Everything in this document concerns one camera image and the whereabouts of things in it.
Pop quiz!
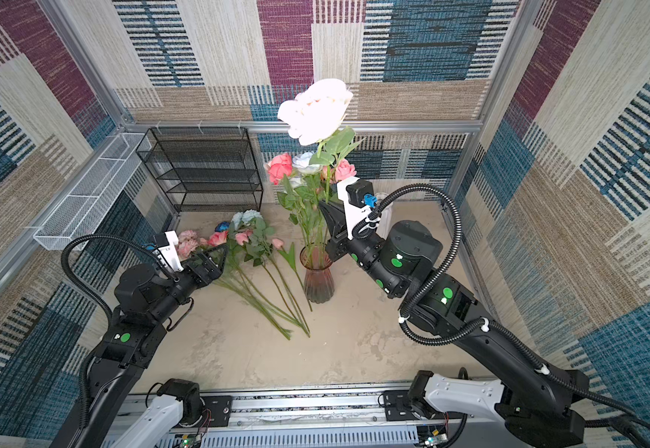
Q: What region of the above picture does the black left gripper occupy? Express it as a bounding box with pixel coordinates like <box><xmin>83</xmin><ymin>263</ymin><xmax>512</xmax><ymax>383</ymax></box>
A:
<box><xmin>148</xmin><ymin>243</ymin><xmax>228</xmax><ymax>328</ymax></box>

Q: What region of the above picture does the red glass vase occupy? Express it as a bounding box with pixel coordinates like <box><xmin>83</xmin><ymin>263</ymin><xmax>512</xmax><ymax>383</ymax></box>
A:
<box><xmin>300</xmin><ymin>244</ymin><xmax>335</xmax><ymax>304</ymax></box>

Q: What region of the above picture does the pink rose spray stem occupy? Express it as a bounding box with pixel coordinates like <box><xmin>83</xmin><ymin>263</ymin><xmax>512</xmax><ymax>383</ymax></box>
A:
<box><xmin>265</xmin><ymin>152</ymin><xmax>358</xmax><ymax>253</ymax></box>

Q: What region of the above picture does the white rose stem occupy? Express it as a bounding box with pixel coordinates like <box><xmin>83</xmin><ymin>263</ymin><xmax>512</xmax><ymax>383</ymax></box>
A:
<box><xmin>289</xmin><ymin>152</ymin><xmax>327</xmax><ymax>246</ymax></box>

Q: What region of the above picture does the large pale pink peony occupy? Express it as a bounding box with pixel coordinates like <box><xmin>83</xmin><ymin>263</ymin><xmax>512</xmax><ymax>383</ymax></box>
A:
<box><xmin>277</xmin><ymin>78</ymin><xmax>361</xmax><ymax>167</ymax></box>

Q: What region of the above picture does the white ribbed ceramic vase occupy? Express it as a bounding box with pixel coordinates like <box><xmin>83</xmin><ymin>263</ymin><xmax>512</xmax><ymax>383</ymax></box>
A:
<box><xmin>375</xmin><ymin>192</ymin><xmax>393</xmax><ymax>239</ymax></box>

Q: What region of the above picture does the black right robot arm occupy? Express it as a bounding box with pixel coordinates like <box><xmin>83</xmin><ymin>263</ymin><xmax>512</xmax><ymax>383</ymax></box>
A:
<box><xmin>318</xmin><ymin>178</ymin><xmax>650</xmax><ymax>447</ymax></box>

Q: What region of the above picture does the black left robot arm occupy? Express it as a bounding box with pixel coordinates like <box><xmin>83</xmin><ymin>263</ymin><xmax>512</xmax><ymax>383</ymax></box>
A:
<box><xmin>52</xmin><ymin>234</ymin><xmax>229</xmax><ymax>447</ymax></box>

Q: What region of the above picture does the pile of artificial flowers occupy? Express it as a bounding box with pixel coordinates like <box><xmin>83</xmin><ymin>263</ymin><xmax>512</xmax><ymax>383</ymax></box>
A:
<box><xmin>177</xmin><ymin>209</ymin><xmax>312</xmax><ymax>340</ymax></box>

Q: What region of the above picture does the pink tulip with leaves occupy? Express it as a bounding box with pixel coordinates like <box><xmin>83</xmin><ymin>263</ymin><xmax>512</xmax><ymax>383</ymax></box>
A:
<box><xmin>265</xmin><ymin>238</ymin><xmax>304</xmax><ymax>321</ymax></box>

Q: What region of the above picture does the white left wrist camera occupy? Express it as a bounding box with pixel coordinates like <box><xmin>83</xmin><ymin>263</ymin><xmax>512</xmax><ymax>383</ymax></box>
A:
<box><xmin>145</xmin><ymin>231</ymin><xmax>183</xmax><ymax>273</ymax></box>

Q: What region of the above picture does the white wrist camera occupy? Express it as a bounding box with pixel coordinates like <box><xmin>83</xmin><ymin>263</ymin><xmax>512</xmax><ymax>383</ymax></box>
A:
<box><xmin>337</xmin><ymin>177</ymin><xmax>380</xmax><ymax>240</ymax></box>
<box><xmin>145</xmin><ymin>231</ymin><xmax>183</xmax><ymax>273</ymax></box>

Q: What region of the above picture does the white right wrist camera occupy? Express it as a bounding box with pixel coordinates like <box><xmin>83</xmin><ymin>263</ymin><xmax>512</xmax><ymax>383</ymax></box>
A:
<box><xmin>337</xmin><ymin>177</ymin><xmax>380</xmax><ymax>240</ymax></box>

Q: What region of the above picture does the black wire shelf rack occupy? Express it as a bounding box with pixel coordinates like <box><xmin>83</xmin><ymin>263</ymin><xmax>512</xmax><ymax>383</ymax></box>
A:
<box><xmin>136</xmin><ymin>127</ymin><xmax>263</xmax><ymax>213</ymax></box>

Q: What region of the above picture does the white wire mesh basket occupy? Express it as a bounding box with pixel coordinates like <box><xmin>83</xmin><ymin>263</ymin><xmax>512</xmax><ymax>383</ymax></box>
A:
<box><xmin>34</xmin><ymin>133</ymin><xmax>144</xmax><ymax>251</ymax></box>

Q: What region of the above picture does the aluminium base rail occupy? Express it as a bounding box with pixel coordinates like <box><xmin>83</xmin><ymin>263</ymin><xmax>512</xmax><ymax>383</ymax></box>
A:
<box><xmin>66</xmin><ymin>380</ymin><xmax>544</xmax><ymax>448</ymax></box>

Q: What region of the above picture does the black cable bottom right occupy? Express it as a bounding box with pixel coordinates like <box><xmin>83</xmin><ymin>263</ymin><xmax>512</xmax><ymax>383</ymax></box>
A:
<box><xmin>609</xmin><ymin>413</ymin><xmax>650</xmax><ymax>448</ymax></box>

